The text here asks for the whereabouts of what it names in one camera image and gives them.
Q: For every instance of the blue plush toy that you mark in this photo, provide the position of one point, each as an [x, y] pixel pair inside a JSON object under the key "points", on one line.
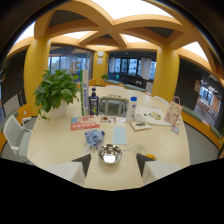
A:
{"points": [[94, 137]]}

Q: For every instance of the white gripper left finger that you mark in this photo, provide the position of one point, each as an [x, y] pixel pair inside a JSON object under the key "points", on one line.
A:
{"points": [[71, 171]]}

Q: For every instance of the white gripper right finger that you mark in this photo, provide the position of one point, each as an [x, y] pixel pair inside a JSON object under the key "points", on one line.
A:
{"points": [[156, 170]]}

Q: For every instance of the light blue face mask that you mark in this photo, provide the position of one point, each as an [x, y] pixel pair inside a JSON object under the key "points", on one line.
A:
{"points": [[119, 135]]}

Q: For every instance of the clear bottle blue cap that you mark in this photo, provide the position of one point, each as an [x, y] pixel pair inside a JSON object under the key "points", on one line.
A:
{"points": [[132, 108]]}

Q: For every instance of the tall white green box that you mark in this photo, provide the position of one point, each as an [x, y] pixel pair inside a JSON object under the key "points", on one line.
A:
{"points": [[84, 92]]}

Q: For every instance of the small blue card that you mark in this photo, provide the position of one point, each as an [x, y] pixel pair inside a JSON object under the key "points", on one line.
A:
{"points": [[175, 129]]}

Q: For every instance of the green potted plant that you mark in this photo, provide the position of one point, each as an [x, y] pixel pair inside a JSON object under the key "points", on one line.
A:
{"points": [[55, 90]]}

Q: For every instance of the small picture booklet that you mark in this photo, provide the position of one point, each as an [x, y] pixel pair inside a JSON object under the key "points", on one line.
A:
{"points": [[140, 125]]}

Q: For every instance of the metal bowl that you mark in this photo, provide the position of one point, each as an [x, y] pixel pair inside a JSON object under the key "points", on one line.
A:
{"points": [[110, 154]]}

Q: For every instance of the red book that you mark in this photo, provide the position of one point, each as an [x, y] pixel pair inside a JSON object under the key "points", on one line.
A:
{"points": [[84, 122]]}

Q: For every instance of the colourful leaflet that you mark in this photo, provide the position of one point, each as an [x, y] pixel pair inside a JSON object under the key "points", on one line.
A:
{"points": [[113, 119]]}

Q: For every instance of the orange small object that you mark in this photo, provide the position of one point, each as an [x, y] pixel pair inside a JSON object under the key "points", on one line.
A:
{"points": [[151, 156]]}

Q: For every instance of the round wall clock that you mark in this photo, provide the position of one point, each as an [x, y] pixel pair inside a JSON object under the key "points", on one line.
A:
{"points": [[100, 53]]}

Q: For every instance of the white mesh office chair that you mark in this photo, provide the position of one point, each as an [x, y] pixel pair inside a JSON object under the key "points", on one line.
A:
{"points": [[17, 138]]}

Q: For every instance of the dark blue bottle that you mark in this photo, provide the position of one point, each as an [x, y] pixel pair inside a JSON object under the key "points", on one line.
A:
{"points": [[93, 102]]}

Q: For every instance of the white tote bag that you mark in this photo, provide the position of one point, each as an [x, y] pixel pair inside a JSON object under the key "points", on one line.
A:
{"points": [[152, 115]]}

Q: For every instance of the pink paper gift bag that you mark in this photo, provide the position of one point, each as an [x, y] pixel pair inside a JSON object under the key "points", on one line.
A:
{"points": [[173, 112]]}

